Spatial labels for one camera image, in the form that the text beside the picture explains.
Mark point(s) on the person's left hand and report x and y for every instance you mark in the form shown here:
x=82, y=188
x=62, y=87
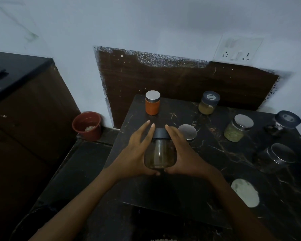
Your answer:
x=130, y=163

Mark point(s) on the yellow spice jar grey lid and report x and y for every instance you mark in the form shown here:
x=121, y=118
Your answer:
x=207, y=109

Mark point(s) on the person's left forearm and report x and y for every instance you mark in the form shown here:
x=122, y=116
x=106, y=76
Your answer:
x=72, y=213

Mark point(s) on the red plastic pot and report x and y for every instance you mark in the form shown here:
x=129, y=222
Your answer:
x=87, y=134

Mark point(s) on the dark wooden counter unit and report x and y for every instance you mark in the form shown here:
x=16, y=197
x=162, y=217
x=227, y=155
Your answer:
x=27, y=122

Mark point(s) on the dark spice jar grey lid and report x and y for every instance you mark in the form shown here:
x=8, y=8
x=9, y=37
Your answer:
x=287, y=119

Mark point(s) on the person's right hand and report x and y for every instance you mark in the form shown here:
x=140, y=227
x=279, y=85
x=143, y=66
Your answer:
x=190, y=163

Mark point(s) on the green spice jar silver lid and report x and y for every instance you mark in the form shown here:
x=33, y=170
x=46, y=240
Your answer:
x=234, y=133

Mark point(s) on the person's right forearm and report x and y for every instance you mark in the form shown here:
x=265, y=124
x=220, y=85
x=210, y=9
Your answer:
x=240, y=213

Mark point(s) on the orange spice jar silver lid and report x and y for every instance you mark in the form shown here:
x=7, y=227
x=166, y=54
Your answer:
x=152, y=107

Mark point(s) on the coriander jar grey lid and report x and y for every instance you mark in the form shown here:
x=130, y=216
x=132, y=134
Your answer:
x=160, y=153

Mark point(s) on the white wall socket plate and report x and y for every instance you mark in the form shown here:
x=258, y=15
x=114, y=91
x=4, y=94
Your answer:
x=238, y=48

